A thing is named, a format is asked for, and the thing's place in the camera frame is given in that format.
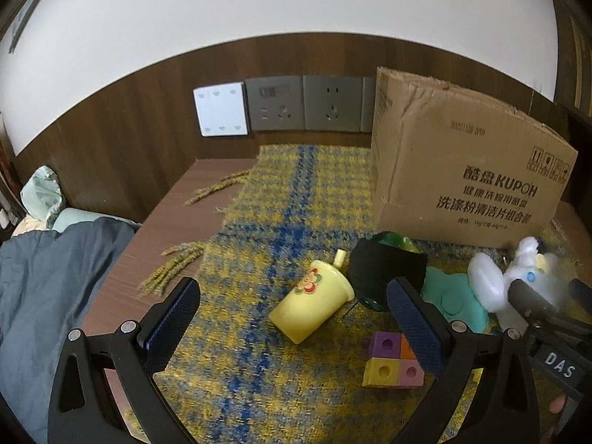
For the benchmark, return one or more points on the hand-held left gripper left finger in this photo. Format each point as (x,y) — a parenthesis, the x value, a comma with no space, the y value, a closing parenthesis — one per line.
(175,319)

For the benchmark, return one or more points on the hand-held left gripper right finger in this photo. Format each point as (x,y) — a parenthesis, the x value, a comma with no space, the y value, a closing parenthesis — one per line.
(416,328)

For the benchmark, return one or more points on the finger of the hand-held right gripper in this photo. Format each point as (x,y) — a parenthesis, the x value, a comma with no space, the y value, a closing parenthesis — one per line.
(532,299)
(582,291)

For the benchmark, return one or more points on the teal plush toy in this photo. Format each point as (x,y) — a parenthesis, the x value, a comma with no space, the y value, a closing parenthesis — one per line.
(448,296)

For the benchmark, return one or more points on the white plush dog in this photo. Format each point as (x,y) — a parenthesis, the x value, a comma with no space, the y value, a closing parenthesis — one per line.
(485,282)

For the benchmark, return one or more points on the green toy with black band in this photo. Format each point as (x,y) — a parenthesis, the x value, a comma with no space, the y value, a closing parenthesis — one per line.
(384,268)

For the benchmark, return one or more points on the brown cardboard box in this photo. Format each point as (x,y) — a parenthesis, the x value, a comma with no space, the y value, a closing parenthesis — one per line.
(462,157)

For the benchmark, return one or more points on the person's right hand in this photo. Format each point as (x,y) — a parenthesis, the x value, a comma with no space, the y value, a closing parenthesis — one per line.
(558,404)

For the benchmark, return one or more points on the coloured cube block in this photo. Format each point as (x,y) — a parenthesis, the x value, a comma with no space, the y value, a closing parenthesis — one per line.
(386,370)

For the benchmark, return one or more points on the yellow toy cup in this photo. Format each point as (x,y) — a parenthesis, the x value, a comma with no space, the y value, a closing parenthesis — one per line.
(314,303)

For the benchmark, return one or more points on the blue-grey blanket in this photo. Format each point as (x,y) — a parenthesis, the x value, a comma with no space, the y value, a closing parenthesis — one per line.
(46,296)

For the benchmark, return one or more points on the yellow and blue woven mat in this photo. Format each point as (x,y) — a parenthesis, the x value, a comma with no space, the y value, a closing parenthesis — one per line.
(286,222)

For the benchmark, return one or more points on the pale green pillow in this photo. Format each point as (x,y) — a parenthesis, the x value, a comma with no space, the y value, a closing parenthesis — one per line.
(44,194)

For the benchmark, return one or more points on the white switch panel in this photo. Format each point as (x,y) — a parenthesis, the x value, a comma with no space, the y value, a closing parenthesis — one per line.
(219,108)

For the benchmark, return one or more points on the grey wall socket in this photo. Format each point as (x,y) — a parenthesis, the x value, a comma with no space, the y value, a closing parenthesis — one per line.
(275,104)
(367,104)
(332,101)

